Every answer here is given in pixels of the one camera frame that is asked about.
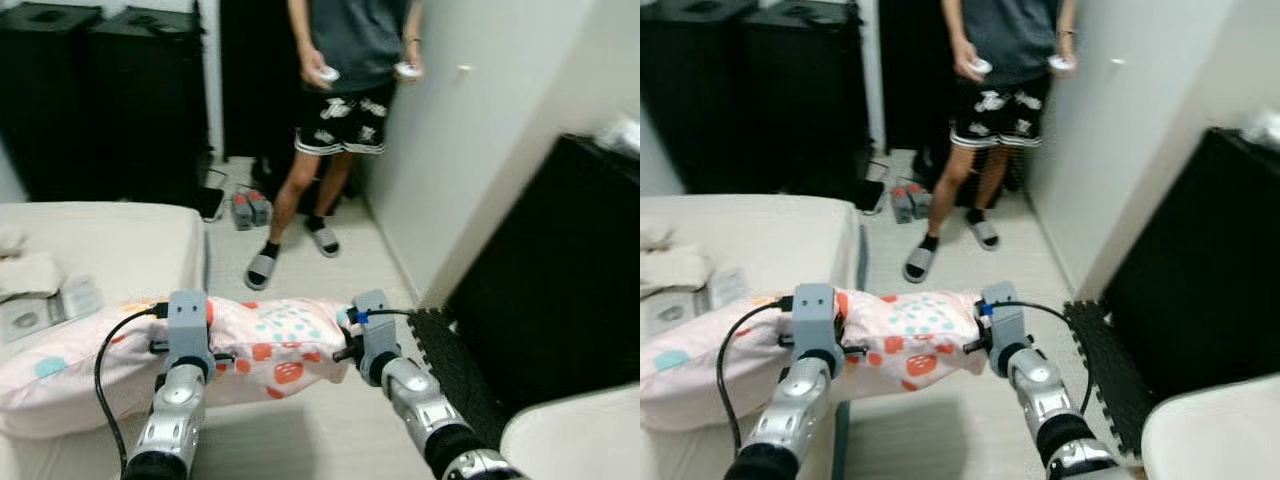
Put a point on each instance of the pink dotted pillow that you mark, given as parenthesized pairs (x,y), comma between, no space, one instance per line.
(270,340)
(900,330)

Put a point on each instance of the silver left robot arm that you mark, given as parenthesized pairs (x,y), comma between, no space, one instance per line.
(172,410)
(795,400)

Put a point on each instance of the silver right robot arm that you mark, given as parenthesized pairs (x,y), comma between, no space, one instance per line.
(1040,385)
(415,395)

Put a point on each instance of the clear plastic packet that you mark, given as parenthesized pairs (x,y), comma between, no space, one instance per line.
(722,290)
(75,300)

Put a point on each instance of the grey slide sandal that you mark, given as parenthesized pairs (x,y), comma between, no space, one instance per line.
(984,235)
(260,272)
(920,266)
(325,241)

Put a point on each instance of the black foam mat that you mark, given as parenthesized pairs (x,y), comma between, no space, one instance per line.
(450,370)
(1120,400)

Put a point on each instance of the beige mattress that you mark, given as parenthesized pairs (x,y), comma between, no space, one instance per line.
(120,250)
(770,240)

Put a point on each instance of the cream folded towel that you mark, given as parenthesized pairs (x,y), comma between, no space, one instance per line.
(675,270)
(30,275)

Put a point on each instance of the grey red battery pack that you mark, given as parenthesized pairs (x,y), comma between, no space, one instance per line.
(921,200)
(262,207)
(242,212)
(901,205)

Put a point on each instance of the black flat case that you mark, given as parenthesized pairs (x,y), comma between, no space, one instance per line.
(870,195)
(210,203)

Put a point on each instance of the large black cabinet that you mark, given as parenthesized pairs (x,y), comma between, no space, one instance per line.
(560,280)
(1200,270)

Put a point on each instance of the tall black cabinet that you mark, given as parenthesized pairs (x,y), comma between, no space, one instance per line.
(810,100)
(45,100)
(150,110)
(695,95)

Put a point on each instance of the white handheld controller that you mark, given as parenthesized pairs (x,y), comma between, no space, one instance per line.
(1058,62)
(406,69)

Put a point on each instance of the person in black shorts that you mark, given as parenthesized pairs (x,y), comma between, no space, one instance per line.
(1005,40)
(350,40)

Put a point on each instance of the white crumpled bag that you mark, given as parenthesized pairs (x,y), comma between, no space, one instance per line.
(620,135)
(1262,127)

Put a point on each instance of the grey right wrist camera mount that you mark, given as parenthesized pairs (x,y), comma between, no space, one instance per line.
(374,332)
(1005,322)

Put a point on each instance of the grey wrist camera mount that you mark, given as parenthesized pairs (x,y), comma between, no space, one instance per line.
(813,312)
(1005,322)
(374,332)
(188,320)

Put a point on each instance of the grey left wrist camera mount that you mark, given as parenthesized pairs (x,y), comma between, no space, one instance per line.
(188,320)
(813,312)

